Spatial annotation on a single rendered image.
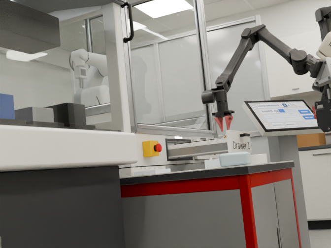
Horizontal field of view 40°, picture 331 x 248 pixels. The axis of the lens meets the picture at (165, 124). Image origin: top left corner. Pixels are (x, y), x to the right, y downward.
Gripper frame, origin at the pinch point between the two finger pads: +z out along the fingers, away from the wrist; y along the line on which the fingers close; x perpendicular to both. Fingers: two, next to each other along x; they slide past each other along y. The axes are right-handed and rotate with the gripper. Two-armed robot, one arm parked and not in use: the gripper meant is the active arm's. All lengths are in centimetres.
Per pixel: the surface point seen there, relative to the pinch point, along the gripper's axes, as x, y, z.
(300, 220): 97, 7, 62
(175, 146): -17.9, -19.6, 6.2
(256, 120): 74, -8, -7
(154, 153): -39.1, -18.9, 8.6
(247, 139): 4.6, 9.2, 5.9
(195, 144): -17.6, -8.6, 6.2
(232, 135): -15.9, 9.8, 3.8
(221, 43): 164, -61, -87
